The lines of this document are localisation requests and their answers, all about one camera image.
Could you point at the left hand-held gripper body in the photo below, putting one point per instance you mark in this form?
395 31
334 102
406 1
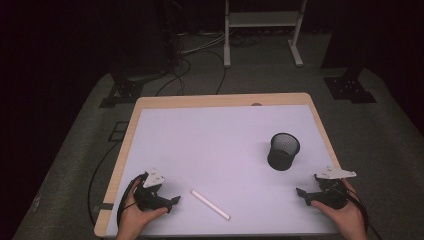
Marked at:
148 196

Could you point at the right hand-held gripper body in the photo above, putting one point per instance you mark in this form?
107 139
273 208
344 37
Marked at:
331 193

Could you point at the person's left hand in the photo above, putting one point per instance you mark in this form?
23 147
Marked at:
133 220

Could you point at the person's right hand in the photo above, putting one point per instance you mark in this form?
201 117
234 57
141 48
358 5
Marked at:
350 220

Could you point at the white stick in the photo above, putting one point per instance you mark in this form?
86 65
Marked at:
210 204

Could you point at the black mesh pen holder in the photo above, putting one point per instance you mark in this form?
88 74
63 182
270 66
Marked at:
281 160

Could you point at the black tape strip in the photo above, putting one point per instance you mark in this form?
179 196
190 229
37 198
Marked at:
106 206

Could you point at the white table mat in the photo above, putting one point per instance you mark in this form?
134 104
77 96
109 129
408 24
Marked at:
213 150

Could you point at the black tape floor marking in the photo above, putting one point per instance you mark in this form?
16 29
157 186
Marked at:
118 131

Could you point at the black stand base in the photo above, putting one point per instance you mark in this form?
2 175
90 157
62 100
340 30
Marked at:
125 91
348 88

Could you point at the white metal desk frame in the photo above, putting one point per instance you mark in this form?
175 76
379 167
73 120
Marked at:
263 19

